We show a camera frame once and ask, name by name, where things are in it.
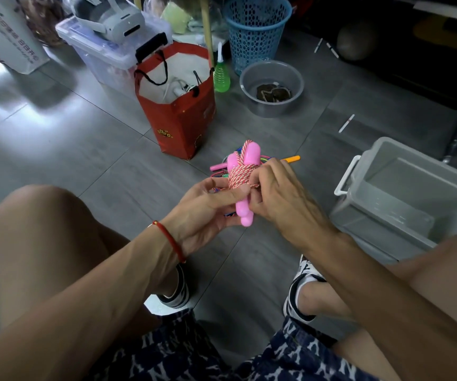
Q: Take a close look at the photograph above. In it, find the grey plastic basin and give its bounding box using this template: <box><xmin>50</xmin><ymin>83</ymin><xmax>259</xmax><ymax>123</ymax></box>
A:
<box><xmin>239</xmin><ymin>60</ymin><xmax>305</xmax><ymax>119</ymax></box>

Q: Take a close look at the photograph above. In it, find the grey plastic storage bin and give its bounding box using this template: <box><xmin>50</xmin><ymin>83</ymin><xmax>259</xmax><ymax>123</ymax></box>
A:
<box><xmin>330</xmin><ymin>137</ymin><xmax>457</xmax><ymax>262</ymax></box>

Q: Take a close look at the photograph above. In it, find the person's right shoe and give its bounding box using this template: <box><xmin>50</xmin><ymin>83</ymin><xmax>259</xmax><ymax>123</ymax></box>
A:
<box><xmin>283</xmin><ymin>254</ymin><xmax>328</xmax><ymax>324</ymax></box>

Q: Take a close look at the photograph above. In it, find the wound pink-handled rope bundle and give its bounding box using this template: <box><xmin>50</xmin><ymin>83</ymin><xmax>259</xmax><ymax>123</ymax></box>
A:
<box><xmin>226</xmin><ymin>140</ymin><xmax>262</xmax><ymax>228</ymax></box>

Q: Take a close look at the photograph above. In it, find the white cable bundle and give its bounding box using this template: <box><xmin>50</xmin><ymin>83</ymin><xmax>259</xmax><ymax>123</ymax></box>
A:
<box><xmin>163</xmin><ymin>77</ymin><xmax>201</xmax><ymax>99</ymax></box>

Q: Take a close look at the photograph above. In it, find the person's left hand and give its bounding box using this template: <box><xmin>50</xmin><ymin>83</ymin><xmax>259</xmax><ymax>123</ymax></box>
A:
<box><xmin>169</xmin><ymin>176</ymin><xmax>253</xmax><ymax>258</ymax></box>

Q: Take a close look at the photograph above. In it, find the brown ball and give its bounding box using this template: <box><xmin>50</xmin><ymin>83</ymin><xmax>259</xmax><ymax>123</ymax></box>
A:
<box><xmin>336</xmin><ymin>20</ymin><xmax>376</xmax><ymax>61</ymax></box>

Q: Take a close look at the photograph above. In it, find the green spray bottle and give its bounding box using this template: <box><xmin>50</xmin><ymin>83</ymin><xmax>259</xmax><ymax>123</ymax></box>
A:
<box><xmin>213</xmin><ymin>42</ymin><xmax>231</xmax><ymax>93</ymax></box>

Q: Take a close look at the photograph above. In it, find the black rectangular pad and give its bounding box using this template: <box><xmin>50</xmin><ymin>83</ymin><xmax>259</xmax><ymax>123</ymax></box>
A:
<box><xmin>135</xmin><ymin>32</ymin><xmax>169</xmax><ymax>64</ymax></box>

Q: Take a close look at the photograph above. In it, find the person's right forearm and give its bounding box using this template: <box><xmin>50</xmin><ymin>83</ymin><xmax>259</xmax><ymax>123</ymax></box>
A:
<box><xmin>315</xmin><ymin>233</ymin><xmax>457</xmax><ymax>381</ymax></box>

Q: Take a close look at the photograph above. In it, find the red string bracelet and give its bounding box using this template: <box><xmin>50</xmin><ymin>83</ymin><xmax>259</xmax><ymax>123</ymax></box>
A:
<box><xmin>152</xmin><ymin>220</ymin><xmax>187</xmax><ymax>265</ymax></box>

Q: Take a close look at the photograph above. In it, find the yellow flat board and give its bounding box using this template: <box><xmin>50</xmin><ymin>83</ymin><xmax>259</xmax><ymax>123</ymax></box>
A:
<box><xmin>413</xmin><ymin>15</ymin><xmax>457</xmax><ymax>58</ymax></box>

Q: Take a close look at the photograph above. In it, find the person's left leg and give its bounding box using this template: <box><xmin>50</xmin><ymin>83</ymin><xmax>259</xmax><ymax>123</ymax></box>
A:
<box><xmin>0</xmin><ymin>185</ymin><xmax>181</xmax><ymax>330</ymax></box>

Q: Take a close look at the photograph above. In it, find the brown tangled strap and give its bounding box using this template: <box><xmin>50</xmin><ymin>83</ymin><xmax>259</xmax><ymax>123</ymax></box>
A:
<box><xmin>256</xmin><ymin>82</ymin><xmax>292</xmax><ymax>103</ymax></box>

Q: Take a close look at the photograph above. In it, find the person's left forearm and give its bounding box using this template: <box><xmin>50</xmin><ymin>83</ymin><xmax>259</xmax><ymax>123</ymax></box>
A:
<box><xmin>0</xmin><ymin>225</ymin><xmax>186</xmax><ymax>381</ymax></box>

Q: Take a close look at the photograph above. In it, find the white VR headset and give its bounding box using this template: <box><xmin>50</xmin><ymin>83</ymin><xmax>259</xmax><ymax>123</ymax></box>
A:
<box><xmin>71</xmin><ymin>0</ymin><xmax>146</xmax><ymax>44</ymax></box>

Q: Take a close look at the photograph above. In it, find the grey plastic stool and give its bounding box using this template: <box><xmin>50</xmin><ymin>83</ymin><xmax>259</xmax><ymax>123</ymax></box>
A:
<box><xmin>144</xmin><ymin>295</ymin><xmax>181</xmax><ymax>317</ymax></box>

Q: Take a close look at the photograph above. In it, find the person's leg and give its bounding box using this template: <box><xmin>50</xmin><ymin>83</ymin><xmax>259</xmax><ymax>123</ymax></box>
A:
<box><xmin>298</xmin><ymin>230</ymin><xmax>457</xmax><ymax>381</ymax></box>
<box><xmin>0</xmin><ymin>185</ymin><xmax>181</xmax><ymax>330</ymax></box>

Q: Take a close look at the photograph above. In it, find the white oval side table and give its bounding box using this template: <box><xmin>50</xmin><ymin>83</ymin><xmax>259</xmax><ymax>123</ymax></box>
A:
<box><xmin>133</xmin><ymin>0</ymin><xmax>229</xmax><ymax>70</ymax></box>

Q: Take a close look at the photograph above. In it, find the pile of jump ropes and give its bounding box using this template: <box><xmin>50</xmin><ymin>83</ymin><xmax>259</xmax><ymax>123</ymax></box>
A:
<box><xmin>209</xmin><ymin>146</ymin><xmax>302</xmax><ymax>217</ymax></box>

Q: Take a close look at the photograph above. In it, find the person's left shoe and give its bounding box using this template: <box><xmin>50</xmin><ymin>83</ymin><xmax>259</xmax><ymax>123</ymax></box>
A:
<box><xmin>156</xmin><ymin>264</ymin><xmax>191</xmax><ymax>310</ymax></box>

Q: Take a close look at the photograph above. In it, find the clear plastic storage bin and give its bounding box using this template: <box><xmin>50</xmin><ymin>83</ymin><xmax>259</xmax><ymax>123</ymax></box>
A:
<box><xmin>55</xmin><ymin>11</ymin><xmax>173</xmax><ymax>98</ymax></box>

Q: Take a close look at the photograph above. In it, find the person's right hand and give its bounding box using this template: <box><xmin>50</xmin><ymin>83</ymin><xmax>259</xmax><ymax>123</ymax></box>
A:
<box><xmin>246</xmin><ymin>158</ymin><xmax>339</xmax><ymax>250</ymax></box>

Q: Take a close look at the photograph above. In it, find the blue mesh wastebasket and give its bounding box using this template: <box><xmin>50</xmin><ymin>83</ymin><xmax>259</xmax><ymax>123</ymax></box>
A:
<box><xmin>223</xmin><ymin>0</ymin><xmax>293</xmax><ymax>76</ymax></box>

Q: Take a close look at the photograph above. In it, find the person's shoe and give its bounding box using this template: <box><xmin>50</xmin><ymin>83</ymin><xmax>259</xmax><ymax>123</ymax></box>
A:
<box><xmin>283</xmin><ymin>254</ymin><xmax>328</xmax><ymax>324</ymax></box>
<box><xmin>156</xmin><ymin>264</ymin><xmax>191</xmax><ymax>310</ymax></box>

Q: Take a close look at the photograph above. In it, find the red paper bag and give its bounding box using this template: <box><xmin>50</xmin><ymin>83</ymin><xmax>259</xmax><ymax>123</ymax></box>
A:
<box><xmin>134</xmin><ymin>41</ymin><xmax>216</xmax><ymax>160</ymax></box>

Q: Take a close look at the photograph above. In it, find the white paper shopping bag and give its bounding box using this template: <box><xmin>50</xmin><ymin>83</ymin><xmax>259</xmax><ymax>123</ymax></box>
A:
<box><xmin>0</xmin><ymin>0</ymin><xmax>51</xmax><ymax>75</ymax></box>

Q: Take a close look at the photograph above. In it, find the person's right leg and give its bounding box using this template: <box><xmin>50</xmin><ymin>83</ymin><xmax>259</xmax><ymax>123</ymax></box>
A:
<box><xmin>298</xmin><ymin>230</ymin><xmax>457</xmax><ymax>381</ymax></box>

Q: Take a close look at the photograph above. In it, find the clear plastic bag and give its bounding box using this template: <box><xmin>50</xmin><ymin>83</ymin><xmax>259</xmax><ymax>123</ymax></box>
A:
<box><xmin>144</xmin><ymin>0</ymin><xmax>229</xmax><ymax>46</ymax></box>

